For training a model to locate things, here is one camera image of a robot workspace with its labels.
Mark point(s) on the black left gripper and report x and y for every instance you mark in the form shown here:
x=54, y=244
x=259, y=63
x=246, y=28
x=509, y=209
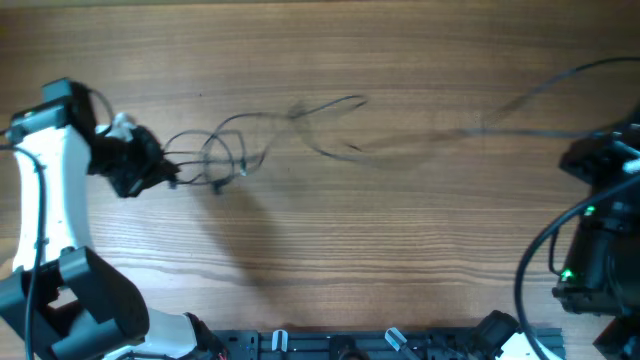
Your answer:
x=141, y=163

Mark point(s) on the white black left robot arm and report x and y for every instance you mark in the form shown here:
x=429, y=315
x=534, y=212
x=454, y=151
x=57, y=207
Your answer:
x=62, y=298

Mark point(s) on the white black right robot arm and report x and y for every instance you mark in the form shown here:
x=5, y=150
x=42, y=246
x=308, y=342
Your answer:
x=600, y=275

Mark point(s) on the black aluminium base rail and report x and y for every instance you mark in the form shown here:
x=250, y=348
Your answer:
x=447, y=343

